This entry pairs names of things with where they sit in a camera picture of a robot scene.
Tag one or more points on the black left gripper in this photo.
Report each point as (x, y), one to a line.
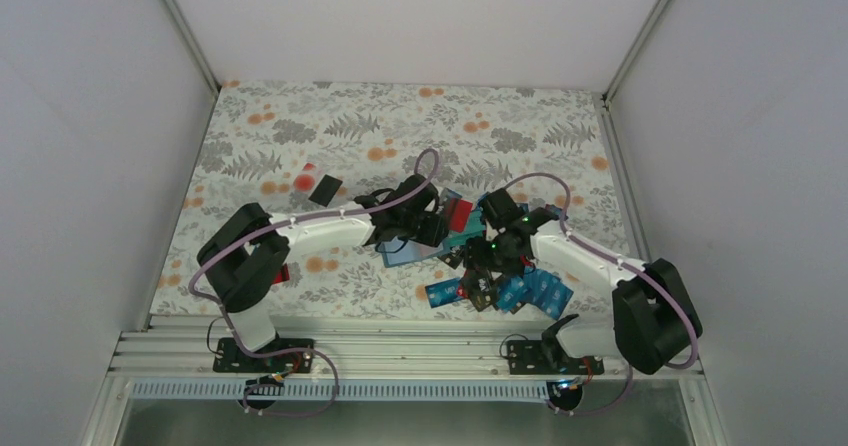
(432, 236)

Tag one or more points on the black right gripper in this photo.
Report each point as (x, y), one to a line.
(476, 256)

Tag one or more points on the teal leather card holder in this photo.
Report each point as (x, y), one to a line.
(399, 252)

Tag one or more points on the red card with black stripe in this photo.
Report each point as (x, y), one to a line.
(457, 213)

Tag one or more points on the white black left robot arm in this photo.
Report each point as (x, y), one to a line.
(245, 256)

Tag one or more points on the red card under left arm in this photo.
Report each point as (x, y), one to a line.
(283, 275)

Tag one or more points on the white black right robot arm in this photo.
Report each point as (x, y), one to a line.
(653, 323)

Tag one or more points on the teal green card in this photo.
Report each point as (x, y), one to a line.
(474, 227)

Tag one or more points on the black card with chip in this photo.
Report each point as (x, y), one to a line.
(454, 258)

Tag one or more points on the blue card pile front right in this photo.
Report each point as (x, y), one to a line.
(536, 287)

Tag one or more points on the blue card front left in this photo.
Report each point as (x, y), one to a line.
(443, 293)

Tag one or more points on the black card near left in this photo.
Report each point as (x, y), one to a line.
(325, 190)

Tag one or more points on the white card with red circle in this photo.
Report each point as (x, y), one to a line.
(307, 179)

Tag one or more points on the floral patterned table mat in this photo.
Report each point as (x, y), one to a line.
(545, 145)

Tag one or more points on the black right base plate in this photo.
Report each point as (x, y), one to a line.
(530, 358)

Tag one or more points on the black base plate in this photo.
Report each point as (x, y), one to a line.
(530, 358)
(231, 359)

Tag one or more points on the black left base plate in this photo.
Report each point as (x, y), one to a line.
(231, 359)

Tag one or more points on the aluminium rail frame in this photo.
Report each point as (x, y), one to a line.
(175, 346)

